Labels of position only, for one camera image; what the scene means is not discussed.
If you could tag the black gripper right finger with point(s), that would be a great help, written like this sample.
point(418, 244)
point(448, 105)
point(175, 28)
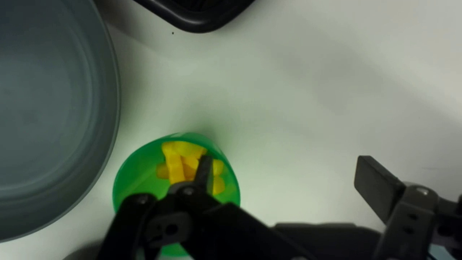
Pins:
point(419, 222)

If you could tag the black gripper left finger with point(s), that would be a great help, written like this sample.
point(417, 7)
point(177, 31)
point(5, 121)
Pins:
point(190, 215)

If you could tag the yellow toy fries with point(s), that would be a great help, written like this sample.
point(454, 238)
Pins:
point(183, 160)

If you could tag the green plastic cup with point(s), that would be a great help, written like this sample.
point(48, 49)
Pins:
point(139, 174)

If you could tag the grey round plate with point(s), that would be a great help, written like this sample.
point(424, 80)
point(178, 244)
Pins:
point(60, 108)

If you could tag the black rectangular tray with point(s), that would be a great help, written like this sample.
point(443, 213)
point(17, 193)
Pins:
point(197, 15)

